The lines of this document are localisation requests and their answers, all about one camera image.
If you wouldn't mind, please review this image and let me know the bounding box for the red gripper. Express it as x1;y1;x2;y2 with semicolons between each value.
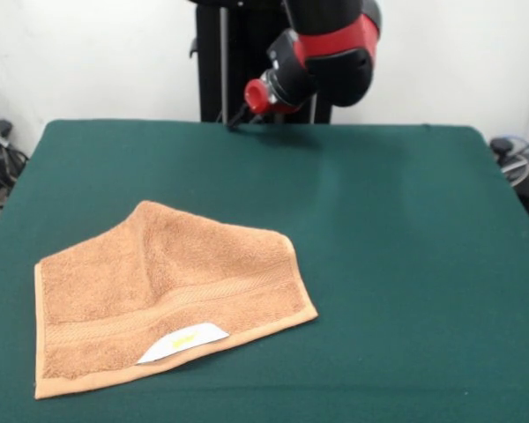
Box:
226;78;302;132

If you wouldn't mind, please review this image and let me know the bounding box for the orange terry towel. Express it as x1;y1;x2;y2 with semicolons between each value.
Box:
34;200;319;401

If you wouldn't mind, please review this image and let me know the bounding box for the dark green table cloth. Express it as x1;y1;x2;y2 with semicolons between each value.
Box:
0;119;529;423

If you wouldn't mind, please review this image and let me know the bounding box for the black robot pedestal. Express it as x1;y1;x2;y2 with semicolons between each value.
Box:
188;0;349;123

